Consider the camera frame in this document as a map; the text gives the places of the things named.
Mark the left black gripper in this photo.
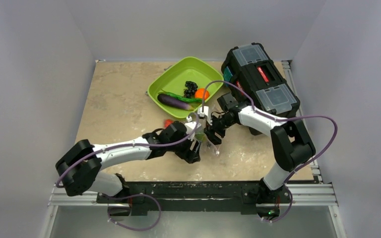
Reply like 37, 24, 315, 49
167, 132, 200, 163

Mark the clear zip top bag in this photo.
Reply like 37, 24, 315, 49
196, 106, 220, 156

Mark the green fake bean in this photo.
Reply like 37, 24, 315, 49
161, 90, 202, 103

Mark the orange fake fruit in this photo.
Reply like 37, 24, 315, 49
194, 88, 210, 101

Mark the dark fake grape bunch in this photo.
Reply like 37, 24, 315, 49
183, 81, 198, 98

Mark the purple fake eggplant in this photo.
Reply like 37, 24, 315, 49
157, 93, 194, 111

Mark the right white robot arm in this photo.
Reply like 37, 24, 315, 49
198, 93, 316, 202

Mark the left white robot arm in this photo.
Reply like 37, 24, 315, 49
55, 121, 201, 203

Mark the red fake tomato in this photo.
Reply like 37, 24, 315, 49
164, 119, 174, 128

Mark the green plastic tray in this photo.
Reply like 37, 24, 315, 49
147, 57, 223, 119

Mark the black Delixi toolbox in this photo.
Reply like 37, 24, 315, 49
221, 43, 300, 118

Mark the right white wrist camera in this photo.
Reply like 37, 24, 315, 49
197, 106, 212, 125

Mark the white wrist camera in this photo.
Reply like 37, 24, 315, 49
197, 106, 212, 125
185, 113, 203, 134

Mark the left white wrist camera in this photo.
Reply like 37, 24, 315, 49
185, 113, 203, 134

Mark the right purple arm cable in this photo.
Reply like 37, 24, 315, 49
202, 80, 338, 184

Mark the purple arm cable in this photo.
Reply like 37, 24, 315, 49
55, 119, 200, 188
202, 80, 338, 184

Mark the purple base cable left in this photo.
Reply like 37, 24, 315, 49
107, 193, 162, 232

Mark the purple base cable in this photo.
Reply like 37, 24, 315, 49
261, 185, 293, 224
107, 193, 162, 232

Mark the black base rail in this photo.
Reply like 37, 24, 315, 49
96, 180, 291, 218

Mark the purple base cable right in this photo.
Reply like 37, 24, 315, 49
261, 185, 293, 224

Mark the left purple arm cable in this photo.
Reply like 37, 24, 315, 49
55, 119, 200, 188

